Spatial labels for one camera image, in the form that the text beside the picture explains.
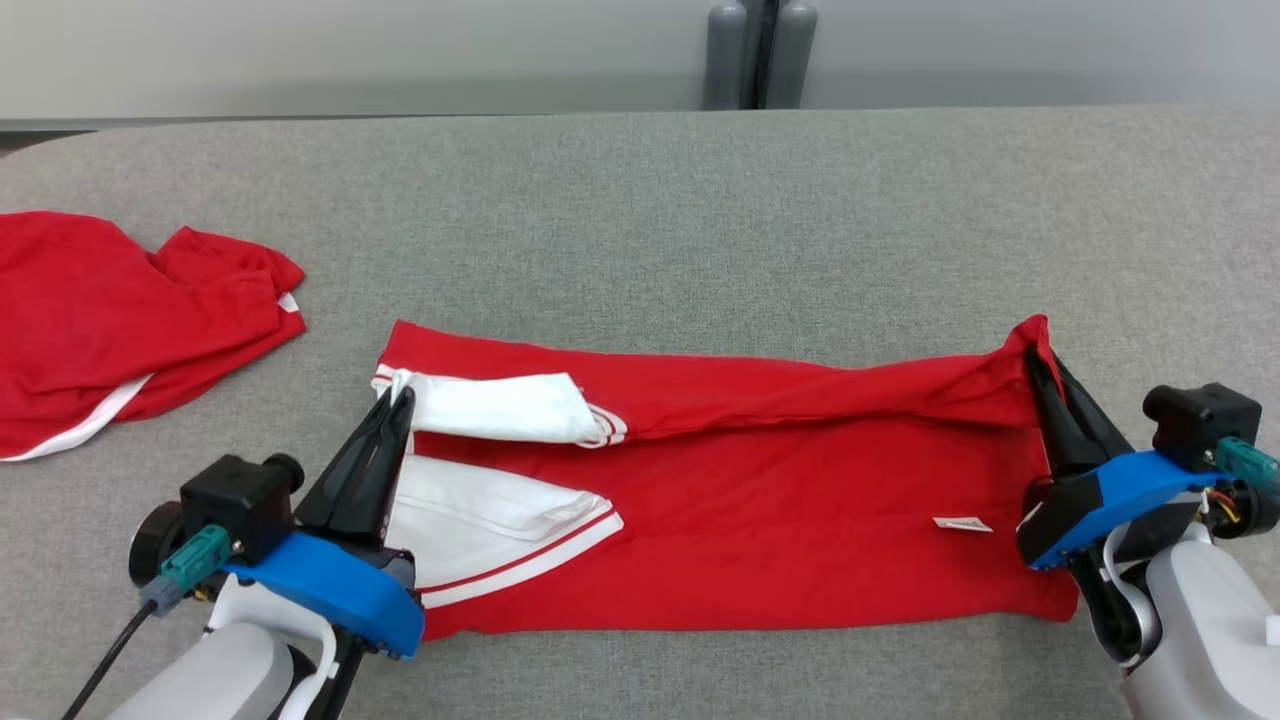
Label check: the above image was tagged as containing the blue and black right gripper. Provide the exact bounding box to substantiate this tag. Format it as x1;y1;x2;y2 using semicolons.
1015;346;1221;572

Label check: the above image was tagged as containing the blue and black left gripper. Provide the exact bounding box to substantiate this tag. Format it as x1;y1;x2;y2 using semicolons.
225;387;427;659

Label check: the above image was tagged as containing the red shirt with white sleeves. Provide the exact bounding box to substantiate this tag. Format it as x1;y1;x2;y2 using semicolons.
372;315;1081;641

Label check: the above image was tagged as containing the crumpled red garment white hem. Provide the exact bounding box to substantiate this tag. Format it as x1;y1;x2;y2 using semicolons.
0;210;308;463

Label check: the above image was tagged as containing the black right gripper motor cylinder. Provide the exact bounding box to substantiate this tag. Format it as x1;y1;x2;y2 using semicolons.
1205;478;1280;541

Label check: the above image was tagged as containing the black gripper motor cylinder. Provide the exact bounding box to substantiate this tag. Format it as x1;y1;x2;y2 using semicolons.
128;502;187;588
1205;478;1280;541

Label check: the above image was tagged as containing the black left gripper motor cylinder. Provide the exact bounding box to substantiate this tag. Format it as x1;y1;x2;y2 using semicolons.
128;502;187;588

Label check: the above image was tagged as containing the teal right camera cable plug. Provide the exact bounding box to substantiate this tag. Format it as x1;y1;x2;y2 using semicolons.
1215;436;1280;493

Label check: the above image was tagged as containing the teal camera cable plug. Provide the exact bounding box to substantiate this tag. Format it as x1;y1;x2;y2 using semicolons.
1215;436;1280;493
140;524;234;616

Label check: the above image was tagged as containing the teal left camera cable plug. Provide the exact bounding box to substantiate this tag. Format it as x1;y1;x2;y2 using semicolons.
140;524;234;616

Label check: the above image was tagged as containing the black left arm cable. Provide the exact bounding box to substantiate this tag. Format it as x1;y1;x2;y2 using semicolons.
60;600;151;720

